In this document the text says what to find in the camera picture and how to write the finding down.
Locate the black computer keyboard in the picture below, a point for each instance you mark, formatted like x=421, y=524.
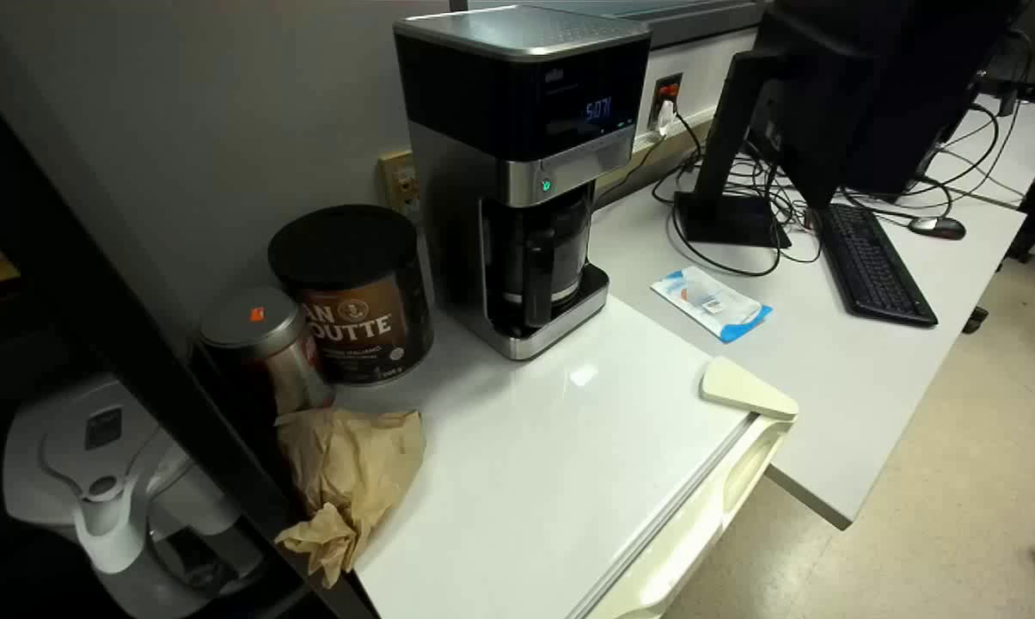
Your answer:
x=876, y=268

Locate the black computer mouse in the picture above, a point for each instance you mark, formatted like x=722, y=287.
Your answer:
x=936, y=228

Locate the black shelf frame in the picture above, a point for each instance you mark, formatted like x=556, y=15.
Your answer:
x=81, y=287

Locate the coffee can with black lid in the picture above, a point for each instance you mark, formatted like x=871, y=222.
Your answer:
x=356, y=328

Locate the cream corner pad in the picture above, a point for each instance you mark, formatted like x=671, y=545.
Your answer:
x=742, y=385

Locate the black computer monitor with stand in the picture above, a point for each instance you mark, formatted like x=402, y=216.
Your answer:
x=847, y=89

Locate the white pod coffee machine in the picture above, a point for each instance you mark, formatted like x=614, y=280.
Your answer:
x=67, y=449

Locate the spiral notebook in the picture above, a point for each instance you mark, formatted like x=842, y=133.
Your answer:
x=706, y=71

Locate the blue white wipes packet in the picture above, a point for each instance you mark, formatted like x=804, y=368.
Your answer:
x=708, y=303

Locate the black silver drip coffee maker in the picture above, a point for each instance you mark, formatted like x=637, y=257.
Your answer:
x=504, y=89

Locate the white mini fridge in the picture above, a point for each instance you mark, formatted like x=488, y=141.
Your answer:
x=562, y=457

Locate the metal canister with orange dot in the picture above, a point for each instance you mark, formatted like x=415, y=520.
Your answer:
x=255, y=328

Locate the crumpled brown paper bag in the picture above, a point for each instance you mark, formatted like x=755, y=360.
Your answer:
x=347, y=462

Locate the beige wall outlet plate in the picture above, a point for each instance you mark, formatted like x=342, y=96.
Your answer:
x=400, y=180

